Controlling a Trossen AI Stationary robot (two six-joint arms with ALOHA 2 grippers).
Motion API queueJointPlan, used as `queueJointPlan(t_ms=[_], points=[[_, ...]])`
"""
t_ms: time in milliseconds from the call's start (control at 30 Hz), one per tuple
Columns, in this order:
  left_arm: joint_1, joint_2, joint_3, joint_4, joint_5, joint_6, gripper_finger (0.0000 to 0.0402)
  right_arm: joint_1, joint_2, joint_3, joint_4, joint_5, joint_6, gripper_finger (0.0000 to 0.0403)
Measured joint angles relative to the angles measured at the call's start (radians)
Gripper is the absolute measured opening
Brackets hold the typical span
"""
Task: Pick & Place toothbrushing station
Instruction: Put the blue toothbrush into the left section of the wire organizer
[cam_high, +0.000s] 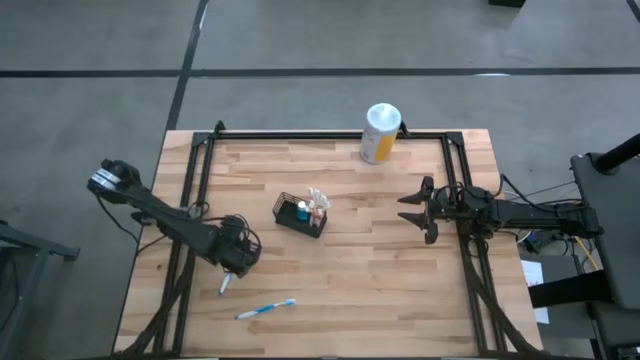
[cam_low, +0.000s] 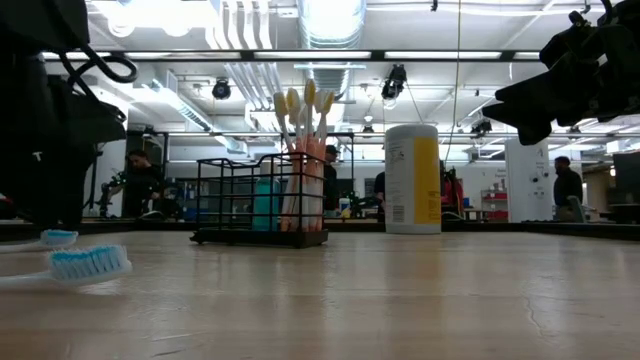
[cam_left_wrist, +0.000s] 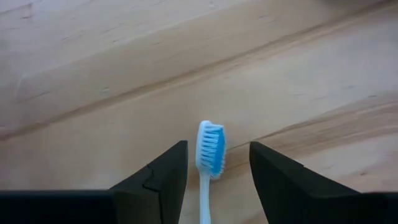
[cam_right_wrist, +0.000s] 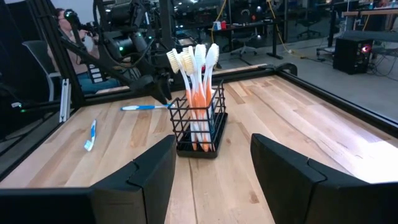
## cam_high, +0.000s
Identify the black trailing cable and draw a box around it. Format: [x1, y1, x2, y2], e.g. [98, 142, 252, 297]
[93, 194, 169, 254]

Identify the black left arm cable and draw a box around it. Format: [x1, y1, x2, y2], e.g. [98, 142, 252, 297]
[192, 199, 264, 247]

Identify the white paper sheet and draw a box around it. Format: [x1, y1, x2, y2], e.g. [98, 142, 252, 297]
[522, 258, 551, 325]

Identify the black wire caddy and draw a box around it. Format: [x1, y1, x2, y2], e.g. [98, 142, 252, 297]
[272, 191, 329, 239]

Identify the yellow cable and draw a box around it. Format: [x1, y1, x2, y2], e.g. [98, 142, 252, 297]
[572, 234, 601, 274]

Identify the white wipes canister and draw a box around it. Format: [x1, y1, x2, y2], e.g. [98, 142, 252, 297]
[358, 102, 403, 166]

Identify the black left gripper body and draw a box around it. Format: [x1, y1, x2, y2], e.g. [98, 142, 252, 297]
[214, 213, 264, 279]

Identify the grey metal stand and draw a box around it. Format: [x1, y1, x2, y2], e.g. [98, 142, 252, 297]
[0, 218, 81, 351]

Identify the black pole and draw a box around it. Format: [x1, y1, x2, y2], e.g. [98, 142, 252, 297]
[593, 132, 640, 175]

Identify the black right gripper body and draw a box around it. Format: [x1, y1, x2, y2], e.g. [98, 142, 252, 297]
[419, 174, 501, 246]

